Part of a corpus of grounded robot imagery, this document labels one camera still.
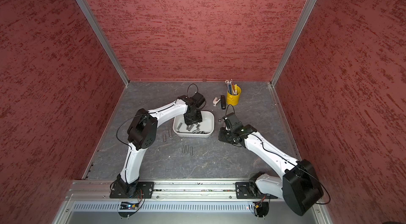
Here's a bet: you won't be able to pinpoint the white plastic storage box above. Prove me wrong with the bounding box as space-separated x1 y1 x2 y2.
172 111 215 138

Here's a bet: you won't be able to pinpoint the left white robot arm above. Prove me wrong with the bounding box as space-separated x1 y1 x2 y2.
111 92 206 198

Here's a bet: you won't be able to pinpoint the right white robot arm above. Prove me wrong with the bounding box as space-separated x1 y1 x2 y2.
218 127 324 216

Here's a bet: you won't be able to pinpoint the chrome sockets in box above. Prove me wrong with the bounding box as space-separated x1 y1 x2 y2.
175 122 211 134

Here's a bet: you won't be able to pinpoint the white small stapler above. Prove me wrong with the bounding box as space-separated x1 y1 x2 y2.
213 97 221 106

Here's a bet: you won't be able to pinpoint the yellow pencil cup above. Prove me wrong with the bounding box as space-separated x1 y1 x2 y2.
226 85 241 106

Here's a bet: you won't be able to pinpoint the pencils in cup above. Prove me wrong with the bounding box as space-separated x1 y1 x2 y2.
225 79 237 96

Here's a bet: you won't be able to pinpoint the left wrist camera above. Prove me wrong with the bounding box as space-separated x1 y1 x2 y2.
191 92 206 110

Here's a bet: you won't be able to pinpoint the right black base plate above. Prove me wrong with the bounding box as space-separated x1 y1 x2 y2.
235 182 278 200

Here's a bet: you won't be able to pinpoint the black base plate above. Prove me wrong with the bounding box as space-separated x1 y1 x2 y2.
110 181 155 199
235 182 278 200

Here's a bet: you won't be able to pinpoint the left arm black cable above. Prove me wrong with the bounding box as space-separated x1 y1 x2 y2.
115 83 200 148

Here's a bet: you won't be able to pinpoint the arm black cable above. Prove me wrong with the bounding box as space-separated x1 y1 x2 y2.
115 83 200 148
224 104 331 206

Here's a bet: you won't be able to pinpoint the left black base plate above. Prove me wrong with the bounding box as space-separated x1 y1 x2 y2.
110 181 155 199

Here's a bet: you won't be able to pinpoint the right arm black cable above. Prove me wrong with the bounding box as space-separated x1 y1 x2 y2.
224 104 331 206

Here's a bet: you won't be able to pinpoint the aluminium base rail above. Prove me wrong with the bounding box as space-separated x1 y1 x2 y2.
53 179 333 224

